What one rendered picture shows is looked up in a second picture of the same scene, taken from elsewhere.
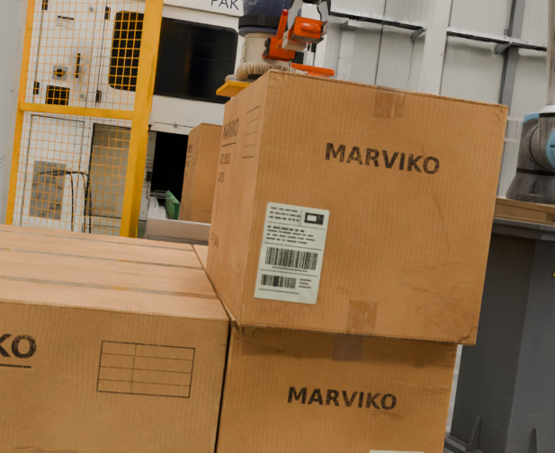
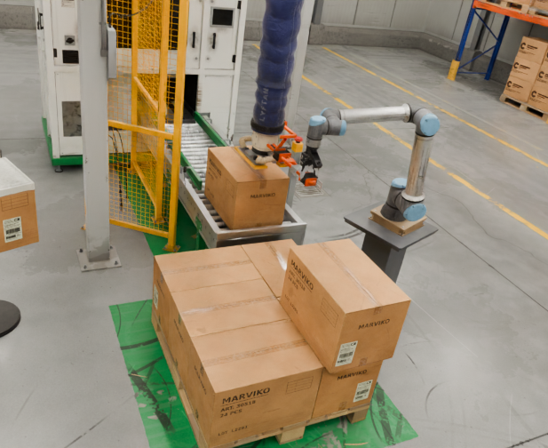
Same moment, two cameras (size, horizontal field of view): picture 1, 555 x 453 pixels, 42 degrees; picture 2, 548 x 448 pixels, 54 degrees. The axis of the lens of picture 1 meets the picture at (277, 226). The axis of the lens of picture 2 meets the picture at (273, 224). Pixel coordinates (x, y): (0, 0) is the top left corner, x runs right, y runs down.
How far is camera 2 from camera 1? 2.19 m
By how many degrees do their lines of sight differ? 31
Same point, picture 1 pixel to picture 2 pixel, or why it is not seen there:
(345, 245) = (361, 347)
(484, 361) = not seen: hidden behind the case
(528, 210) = (391, 226)
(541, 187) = (397, 215)
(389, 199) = (374, 332)
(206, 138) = (240, 188)
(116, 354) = (291, 384)
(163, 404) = (303, 391)
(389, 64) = not seen: outside the picture
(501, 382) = not seen: hidden behind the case
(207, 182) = (240, 207)
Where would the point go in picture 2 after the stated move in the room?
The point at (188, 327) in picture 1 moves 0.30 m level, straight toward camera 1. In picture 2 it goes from (312, 372) to (337, 418)
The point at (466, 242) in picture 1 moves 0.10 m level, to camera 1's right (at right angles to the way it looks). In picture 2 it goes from (393, 335) to (410, 334)
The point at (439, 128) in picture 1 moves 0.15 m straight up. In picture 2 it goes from (391, 311) to (398, 287)
